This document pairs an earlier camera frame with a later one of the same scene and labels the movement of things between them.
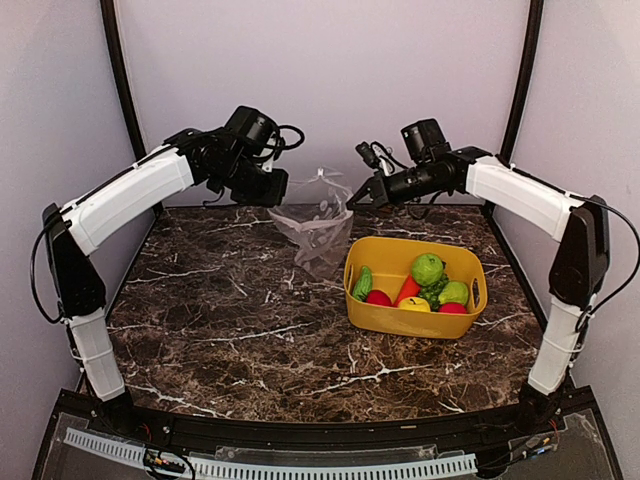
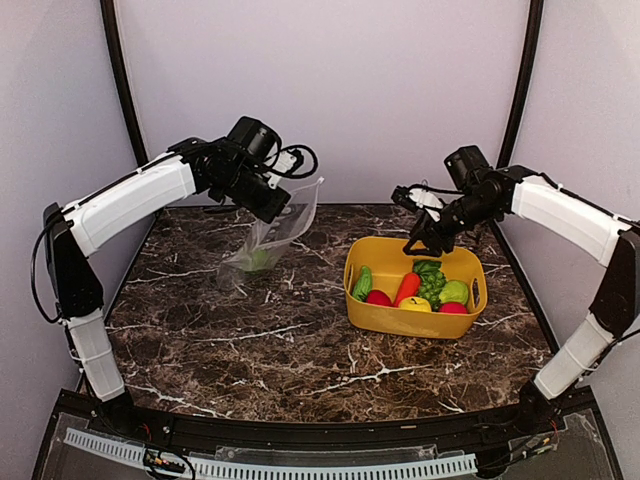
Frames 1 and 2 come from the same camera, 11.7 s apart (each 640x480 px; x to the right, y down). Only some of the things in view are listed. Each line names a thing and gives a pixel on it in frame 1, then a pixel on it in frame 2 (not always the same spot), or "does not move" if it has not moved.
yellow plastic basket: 391,263 does not move
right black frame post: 523,82 does not move
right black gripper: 380,189 to 436,235
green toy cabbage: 454,292 does not move
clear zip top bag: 317,218 to 265,249
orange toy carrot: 409,288 does not move
